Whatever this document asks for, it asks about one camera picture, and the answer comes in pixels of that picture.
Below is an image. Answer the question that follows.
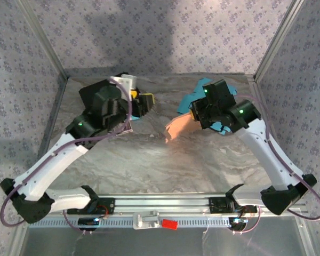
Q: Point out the aluminium frame post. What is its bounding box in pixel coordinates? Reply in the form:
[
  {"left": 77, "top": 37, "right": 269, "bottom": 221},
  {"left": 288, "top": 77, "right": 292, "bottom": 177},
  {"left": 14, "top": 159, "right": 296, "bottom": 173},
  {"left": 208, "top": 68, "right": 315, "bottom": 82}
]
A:
[
  {"left": 253, "top": 0, "right": 306, "bottom": 81},
  {"left": 17, "top": 0, "right": 71, "bottom": 79}
]

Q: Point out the aluminium table side rail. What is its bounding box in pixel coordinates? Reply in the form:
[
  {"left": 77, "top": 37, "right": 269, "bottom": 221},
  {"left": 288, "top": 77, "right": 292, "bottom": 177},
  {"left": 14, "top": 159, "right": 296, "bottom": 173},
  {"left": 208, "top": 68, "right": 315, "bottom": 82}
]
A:
[
  {"left": 247, "top": 75, "right": 295, "bottom": 177},
  {"left": 37, "top": 74, "right": 70, "bottom": 161}
]

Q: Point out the red plastic block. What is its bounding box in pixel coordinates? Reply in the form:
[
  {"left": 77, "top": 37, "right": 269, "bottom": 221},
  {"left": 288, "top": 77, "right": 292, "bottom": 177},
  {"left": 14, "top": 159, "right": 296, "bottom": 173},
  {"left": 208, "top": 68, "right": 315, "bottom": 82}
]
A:
[{"left": 162, "top": 219, "right": 179, "bottom": 230}]

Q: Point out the blue paper box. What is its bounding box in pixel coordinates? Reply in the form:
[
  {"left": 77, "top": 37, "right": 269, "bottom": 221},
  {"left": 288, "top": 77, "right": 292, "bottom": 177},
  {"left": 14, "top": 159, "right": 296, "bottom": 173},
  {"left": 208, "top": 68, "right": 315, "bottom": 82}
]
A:
[{"left": 175, "top": 77, "right": 238, "bottom": 137}]

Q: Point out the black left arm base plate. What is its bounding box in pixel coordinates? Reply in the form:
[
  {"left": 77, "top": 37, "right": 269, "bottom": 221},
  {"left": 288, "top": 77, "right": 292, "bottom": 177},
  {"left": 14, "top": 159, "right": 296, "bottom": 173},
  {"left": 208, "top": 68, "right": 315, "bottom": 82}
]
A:
[{"left": 66, "top": 197, "right": 116, "bottom": 215}]

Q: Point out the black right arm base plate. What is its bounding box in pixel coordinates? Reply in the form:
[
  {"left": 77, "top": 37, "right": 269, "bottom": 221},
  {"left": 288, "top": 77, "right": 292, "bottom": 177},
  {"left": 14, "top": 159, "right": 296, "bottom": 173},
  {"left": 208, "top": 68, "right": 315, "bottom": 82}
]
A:
[{"left": 209, "top": 196, "right": 258, "bottom": 214}]

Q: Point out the clear acrylic panel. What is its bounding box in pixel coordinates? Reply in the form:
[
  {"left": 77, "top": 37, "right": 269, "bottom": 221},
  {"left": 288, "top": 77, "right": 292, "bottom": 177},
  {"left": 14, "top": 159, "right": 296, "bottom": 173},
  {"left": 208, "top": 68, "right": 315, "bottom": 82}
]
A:
[{"left": 14, "top": 216, "right": 319, "bottom": 256}]

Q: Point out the slotted grey cable duct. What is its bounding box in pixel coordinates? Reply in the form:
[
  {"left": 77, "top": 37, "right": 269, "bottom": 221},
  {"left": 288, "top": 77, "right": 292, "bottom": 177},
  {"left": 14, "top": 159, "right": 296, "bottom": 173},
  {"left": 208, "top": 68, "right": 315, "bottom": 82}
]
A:
[{"left": 29, "top": 216, "right": 247, "bottom": 229}]

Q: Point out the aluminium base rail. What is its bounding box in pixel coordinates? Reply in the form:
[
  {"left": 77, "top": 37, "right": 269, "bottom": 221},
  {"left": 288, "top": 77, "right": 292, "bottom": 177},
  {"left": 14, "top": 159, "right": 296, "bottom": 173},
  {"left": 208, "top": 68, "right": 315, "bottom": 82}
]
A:
[{"left": 46, "top": 190, "right": 309, "bottom": 217}]

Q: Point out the small black electronics module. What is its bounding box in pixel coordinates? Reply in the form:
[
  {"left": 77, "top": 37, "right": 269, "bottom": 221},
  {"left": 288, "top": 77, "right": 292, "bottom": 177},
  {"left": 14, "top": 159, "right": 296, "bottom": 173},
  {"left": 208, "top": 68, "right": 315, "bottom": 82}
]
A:
[
  {"left": 78, "top": 217, "right": 100, "bottom": 231},
  {"left": 228, "top": 217, "right": 249, "bottom": 231}
]

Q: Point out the white clamp bracket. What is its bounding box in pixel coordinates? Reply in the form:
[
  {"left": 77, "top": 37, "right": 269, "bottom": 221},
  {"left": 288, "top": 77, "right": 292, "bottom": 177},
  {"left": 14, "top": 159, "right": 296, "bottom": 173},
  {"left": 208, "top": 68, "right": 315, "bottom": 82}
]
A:
[{"left": 132, "top": 210, "right": 161, "bottom": 230}]

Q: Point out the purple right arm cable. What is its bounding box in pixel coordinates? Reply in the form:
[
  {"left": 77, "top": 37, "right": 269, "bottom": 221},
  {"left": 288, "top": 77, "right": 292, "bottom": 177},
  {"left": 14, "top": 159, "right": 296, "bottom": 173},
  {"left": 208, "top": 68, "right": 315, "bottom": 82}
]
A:
[{"left": 236, "top": 94, "right": 320, "bottom": 235}]

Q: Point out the orange paper box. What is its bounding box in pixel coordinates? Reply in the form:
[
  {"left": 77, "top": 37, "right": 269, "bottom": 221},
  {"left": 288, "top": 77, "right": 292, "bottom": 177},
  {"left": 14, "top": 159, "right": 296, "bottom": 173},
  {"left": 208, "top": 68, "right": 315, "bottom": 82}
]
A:
[{"left": 164, "top": 113, "right": 203, "bottom": 145}]

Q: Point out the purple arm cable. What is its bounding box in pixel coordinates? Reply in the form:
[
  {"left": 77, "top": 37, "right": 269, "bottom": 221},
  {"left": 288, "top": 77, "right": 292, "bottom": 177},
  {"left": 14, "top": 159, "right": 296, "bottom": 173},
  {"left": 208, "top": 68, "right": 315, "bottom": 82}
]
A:
[
  {"left": 1, "top": 77, "right": 135, "bottom": 235},
  {"left": 236, "top": 94, "right": 320, "bottom": 235}
]

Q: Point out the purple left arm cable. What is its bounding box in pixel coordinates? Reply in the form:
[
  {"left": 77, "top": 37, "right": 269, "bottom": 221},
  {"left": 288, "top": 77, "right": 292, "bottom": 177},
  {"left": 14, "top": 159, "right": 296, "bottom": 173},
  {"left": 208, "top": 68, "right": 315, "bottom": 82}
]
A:
[{"left": 1, "top": 77, "right": 135, "bottom": 235}]

